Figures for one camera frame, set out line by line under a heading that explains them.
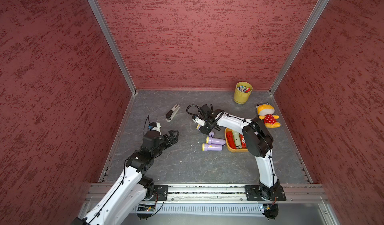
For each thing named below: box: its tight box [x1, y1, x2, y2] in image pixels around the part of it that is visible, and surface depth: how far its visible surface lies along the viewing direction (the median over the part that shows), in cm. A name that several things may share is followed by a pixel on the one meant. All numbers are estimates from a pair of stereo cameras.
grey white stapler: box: [166, 103, 181, 122], surface depth 105 cm
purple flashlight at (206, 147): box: [201, 143, 223, 152], surface depth 89 cm
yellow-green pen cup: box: [233, 81, 253, 105], surface depth 109 cm
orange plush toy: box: [256, 102, 281, 129], surface depth 102 cm
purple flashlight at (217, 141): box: [206, 136, 226, 146], surface depth 91 cm
